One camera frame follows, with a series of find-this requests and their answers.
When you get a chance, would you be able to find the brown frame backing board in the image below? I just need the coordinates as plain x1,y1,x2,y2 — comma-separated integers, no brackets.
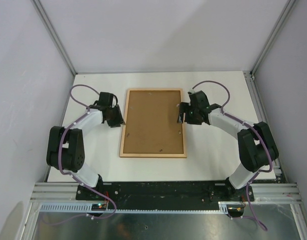
122,90,186,155

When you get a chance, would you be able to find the wooden picture frame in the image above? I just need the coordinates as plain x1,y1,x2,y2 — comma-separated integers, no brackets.
118,88,188,159

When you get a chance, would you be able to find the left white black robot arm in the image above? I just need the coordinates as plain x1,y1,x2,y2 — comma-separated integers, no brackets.
46,92,125,200

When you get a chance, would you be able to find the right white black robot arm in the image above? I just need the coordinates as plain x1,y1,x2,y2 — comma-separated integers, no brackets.
177,90,279,201

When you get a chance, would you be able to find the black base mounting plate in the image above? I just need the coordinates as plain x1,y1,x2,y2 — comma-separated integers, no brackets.
75,178,256,211

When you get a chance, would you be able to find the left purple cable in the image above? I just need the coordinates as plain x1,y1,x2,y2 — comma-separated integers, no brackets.
40,84,118,226

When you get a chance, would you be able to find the grey slotted cable duct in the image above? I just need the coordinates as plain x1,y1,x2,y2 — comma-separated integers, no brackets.
39,202,228,215

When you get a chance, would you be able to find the aluminium front rail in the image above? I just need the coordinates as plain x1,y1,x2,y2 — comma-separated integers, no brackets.
30,182,303,204

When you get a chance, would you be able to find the left aluminium corner post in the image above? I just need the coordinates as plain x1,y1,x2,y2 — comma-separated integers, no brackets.
30,0,77,76

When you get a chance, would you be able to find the aluminium corner post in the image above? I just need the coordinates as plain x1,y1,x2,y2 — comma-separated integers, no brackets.
30,0,77,76
249,0,299,76

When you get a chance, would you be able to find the right aluminium corner post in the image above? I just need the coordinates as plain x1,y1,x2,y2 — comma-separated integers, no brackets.
249,0,299,76

